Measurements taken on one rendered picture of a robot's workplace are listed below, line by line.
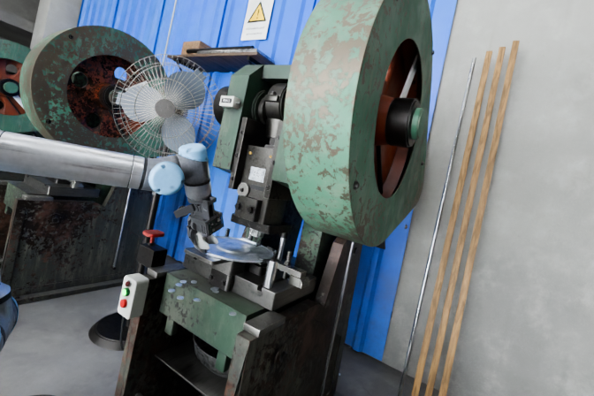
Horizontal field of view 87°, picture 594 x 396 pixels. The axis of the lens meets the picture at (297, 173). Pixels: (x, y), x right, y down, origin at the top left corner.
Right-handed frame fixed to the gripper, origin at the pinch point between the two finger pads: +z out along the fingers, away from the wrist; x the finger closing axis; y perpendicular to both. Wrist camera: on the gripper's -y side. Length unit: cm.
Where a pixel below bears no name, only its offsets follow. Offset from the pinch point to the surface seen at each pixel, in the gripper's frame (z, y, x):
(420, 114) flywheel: -41, 54, 43
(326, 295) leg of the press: 34, 28, 35
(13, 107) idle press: -14, -311, 57
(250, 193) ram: -9.6, 0.0, 25.5
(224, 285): 15.1, 4.4, 2.9
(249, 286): 14.8, 12.9, 6.4
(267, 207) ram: -6.5, 8.7, 24.2
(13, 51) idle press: -63, -303, 69
